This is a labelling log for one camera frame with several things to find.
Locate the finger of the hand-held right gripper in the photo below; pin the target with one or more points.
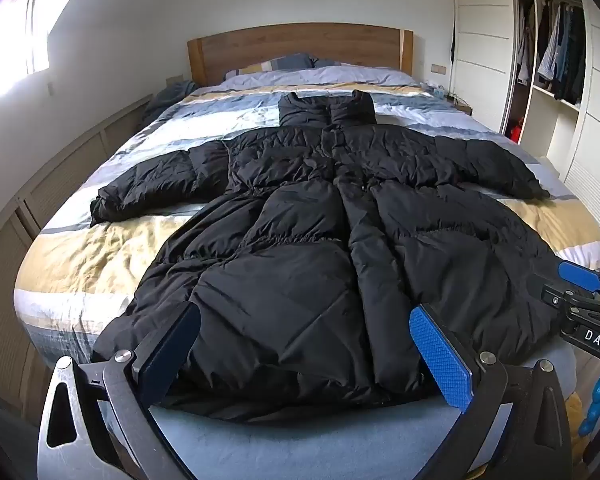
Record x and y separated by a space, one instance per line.
580 305
580 276

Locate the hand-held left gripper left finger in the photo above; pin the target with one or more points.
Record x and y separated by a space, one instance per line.
172 355

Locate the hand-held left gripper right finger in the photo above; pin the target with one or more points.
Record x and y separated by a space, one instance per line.
442 360

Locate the black puffer coat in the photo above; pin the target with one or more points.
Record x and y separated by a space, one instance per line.
300 240

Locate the hanging clothes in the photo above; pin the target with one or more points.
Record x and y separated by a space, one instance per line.
560 50

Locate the blue bumpy object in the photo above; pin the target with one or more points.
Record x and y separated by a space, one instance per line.
597 405

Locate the bed with striped duvet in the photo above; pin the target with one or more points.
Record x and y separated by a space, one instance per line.
80 260

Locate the light blue bed sheet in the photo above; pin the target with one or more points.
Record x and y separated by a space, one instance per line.
290 450

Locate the red object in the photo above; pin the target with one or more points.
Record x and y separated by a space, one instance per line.
516 130

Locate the wooden nightstand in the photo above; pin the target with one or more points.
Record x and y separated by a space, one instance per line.
460 105

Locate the white wardrobe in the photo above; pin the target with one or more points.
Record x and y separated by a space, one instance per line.
485 60

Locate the dark blue cloth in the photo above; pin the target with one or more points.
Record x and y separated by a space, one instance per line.
167 100

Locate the striped pillow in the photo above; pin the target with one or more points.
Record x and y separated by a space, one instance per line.
275 64

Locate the blue grey pillow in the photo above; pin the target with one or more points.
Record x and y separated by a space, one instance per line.
332 62

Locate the wooden headboard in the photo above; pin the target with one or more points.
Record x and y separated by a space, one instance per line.
300 45

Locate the window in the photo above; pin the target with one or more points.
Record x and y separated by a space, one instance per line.
15 35

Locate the low beige wall cabinet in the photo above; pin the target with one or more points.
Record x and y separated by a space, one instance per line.
40 180

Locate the wall socket plate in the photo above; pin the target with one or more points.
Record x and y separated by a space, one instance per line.
438 69

